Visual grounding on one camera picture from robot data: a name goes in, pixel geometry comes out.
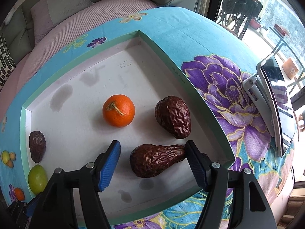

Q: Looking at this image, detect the black chair with clothes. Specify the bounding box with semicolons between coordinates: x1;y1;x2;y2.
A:
216;0;263;40

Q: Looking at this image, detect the purple grey cushion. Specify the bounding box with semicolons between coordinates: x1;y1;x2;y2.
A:
30;0;93;44

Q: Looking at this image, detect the silver phone stand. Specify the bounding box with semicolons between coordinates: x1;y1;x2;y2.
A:
242;73;275;138

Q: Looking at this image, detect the walnut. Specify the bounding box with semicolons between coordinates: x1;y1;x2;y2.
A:
9;152;16;161

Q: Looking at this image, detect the brown longan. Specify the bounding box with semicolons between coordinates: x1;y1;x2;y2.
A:
7;160;14;169

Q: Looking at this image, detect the green jujube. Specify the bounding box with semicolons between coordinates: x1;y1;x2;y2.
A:
2;150;11;165
28;164;48;195

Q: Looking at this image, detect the green shallow cardboard tray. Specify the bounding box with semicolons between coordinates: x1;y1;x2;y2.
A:
20;31;235;225

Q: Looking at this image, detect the orange mandarin with stem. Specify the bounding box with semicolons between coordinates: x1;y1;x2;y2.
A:
102;94;136;128

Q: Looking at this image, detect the blue floral tablecloth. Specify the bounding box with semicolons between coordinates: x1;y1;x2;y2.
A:
1;7;294;203

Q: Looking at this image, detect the balcony table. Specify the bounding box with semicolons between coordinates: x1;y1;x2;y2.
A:
269;23;304;94

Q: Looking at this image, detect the phone on stand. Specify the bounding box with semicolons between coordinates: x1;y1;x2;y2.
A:
256;54;296;157

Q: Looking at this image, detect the black white patterned cushion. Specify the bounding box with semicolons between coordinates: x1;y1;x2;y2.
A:
0;33;15;90

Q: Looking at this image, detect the pink sofa seat cover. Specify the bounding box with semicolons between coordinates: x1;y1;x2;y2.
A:
1;0;157;118

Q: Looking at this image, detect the dried red date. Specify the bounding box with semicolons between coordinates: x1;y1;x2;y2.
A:
29;131;47;163
129;144;186;178
155;96;191;139

